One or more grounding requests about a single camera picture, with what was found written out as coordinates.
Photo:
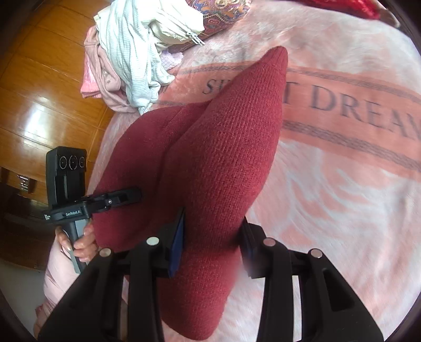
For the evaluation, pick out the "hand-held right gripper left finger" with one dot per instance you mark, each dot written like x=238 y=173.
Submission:
x=176 y=250

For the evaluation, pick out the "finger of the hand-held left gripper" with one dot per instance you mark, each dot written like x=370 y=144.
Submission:
x=115 y=197

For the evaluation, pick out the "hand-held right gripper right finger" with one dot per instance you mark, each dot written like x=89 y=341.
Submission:
x=248 y=259

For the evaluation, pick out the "dark red knit sweater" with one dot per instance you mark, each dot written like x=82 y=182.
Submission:
x=213 y=148

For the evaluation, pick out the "person's left forearm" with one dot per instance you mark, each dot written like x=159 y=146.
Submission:
x=57 y=279

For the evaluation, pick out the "person's left hand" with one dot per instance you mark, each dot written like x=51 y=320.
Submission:
x=86 y=245

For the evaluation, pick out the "dark wooden cabinet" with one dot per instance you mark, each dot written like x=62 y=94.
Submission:
x=19 y=236

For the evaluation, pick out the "pink printed bed blanket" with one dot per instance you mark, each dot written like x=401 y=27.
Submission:
x=329 y=197

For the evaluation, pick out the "pale pink garment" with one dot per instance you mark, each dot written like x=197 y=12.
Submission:
x=98 y=69

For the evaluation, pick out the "lilac quilted cloth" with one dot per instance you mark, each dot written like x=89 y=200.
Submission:
x=172 y=59

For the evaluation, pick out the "white ribbed garment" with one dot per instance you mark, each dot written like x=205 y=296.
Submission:
x=131 y=42

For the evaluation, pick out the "cream zippered garment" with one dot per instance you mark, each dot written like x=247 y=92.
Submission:
x=177 y=29

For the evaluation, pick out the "purple floral patterned pillow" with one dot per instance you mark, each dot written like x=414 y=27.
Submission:
x=223 y=13

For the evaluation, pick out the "red satin cloth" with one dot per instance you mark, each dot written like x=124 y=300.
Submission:
x=361 y=8

